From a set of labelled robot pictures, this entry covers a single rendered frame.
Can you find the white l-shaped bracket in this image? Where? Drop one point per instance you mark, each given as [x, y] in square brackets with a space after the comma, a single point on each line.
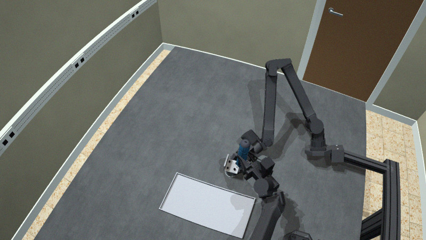
[231, 166]

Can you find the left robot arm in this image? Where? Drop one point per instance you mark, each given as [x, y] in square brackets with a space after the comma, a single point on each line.
[272, 207]

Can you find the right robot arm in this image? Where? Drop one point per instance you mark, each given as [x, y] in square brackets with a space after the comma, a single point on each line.
[313, 124]

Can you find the white shallow rectangular tray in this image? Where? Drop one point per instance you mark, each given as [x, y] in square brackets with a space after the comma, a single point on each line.
[208, 205]

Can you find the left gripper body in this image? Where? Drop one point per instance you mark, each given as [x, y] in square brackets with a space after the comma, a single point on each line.
[248, 170]

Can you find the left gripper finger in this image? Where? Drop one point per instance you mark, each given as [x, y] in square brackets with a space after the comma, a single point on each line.
[243, 163]
[253, 154]

